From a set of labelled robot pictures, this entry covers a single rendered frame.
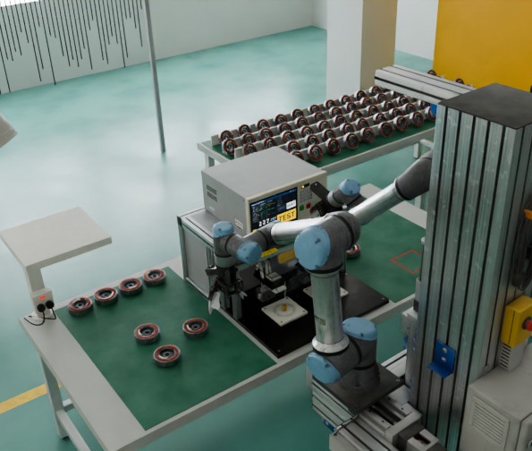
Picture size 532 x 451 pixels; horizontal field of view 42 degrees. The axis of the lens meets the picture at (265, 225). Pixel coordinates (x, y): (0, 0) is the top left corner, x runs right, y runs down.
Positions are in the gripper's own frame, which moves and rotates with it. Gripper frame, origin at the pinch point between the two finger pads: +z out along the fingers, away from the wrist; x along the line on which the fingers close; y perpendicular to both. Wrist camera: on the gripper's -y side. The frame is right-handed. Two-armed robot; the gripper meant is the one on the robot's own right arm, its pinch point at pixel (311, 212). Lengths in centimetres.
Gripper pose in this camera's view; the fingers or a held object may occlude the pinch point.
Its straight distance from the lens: 309.4
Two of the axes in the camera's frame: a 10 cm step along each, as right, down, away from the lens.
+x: 8.1, -3.1, 4.9
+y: 4.4, 8.9, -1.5
